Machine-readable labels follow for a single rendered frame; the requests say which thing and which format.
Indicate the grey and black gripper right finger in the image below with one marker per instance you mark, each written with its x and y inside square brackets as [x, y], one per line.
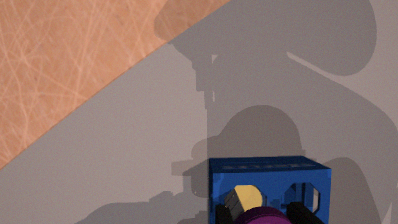
[298, 213]

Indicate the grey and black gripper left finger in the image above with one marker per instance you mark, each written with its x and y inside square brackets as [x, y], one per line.
[223, 215]

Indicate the blue tube rack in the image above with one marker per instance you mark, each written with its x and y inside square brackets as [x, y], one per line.
[274, 177]

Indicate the grey bench mat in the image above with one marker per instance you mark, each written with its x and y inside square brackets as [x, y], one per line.
[254, 78]

